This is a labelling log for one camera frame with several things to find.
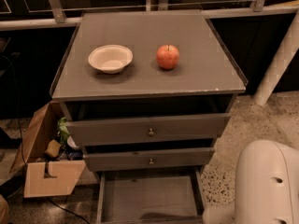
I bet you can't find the green plastic bag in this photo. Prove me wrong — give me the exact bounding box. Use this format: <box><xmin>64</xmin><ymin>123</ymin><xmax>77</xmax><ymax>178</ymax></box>
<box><xmin>57</xmin><ymin>117</ymin><xmax>70</xmax><ymax>145</ymax></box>

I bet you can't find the white slanted support pole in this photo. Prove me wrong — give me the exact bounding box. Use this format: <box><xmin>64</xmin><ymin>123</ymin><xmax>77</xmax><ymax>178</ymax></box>
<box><xmin>252</xmin><ymin>11</ymin><xmax>299</xmax><ymax>106</ymax></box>

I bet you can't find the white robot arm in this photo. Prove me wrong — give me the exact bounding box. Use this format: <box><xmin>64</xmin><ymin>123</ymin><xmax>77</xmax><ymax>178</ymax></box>
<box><xmin>203</xmin><ymin>140</ymin><xmax>299</xmax><ymax>224</ymax></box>

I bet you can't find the white paper bowl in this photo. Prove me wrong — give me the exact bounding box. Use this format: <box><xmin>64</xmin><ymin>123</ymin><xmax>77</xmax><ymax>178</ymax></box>
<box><xmin>88</xmin><ymin>45</ymin><xmax>133</xmax><ymax>74</ymax></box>

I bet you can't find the grey bottom drawer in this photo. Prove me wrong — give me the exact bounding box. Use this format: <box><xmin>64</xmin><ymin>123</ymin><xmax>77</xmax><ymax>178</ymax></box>
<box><xmin>96</xmin><ymin>167</ymin><xmax>205</xmax><ymax>224</ymax></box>

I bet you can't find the open cardboard box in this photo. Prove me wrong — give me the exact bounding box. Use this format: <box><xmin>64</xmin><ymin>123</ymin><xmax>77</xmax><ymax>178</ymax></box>
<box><xmin>10</xmin><ymin>102</ymin><xmax>97</xmax><ymax>198</ymax></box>

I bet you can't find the red apple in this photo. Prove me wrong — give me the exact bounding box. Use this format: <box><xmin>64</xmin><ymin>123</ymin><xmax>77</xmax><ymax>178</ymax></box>
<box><xmin>156</xmin><ymin>45</ymin><xmax>179</xmax><ymax>70</ymax></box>

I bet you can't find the metal window railing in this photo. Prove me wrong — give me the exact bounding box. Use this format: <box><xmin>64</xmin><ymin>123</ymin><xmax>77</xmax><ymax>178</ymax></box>
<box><xmin>0</xmin><ymin>0</ymin><xmax>299</xmax><ymax>31</ymax></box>

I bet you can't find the grey wooden drawer cabinet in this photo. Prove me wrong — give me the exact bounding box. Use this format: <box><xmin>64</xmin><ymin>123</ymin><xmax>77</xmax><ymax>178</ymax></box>
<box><xmin>50</xmin><ymin>10</ymin><xmax>249</xmax><ymax>175</ymax></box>

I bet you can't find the grey top drawer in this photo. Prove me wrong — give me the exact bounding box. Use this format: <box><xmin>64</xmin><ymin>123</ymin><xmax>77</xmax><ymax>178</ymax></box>
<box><xmin>66</xmin><ymin>113</ymin><xmax>231</xmax><ymax>146</ymax></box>

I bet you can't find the grey drawer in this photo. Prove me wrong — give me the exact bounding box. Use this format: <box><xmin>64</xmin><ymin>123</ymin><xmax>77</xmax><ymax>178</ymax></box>
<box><xmin>66</xmin><ymin>113</ymin><xmax>231</xmax><ymax>146</ymax></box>
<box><xmin>84</xmin><ymin>147</ymin><xmax>215</xmax><ymax>172</ymax></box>
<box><xmin>96</xmin><ymin>167</ymin><xmax>205</xmax><ymax>224</ymax></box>

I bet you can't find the yellow sponge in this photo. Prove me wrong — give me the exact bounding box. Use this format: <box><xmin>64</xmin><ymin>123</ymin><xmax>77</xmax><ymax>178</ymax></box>
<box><xmin>45</xmin><ymin>139</ymin><xmax>61</xmax><ymax>158</ymax></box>

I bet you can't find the grey middle drawer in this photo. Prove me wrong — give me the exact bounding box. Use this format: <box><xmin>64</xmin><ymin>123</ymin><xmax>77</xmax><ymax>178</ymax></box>
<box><xmin>84</xmin><ymin>147</ymin><xmax>215</xmax><ymax>172</ymax></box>

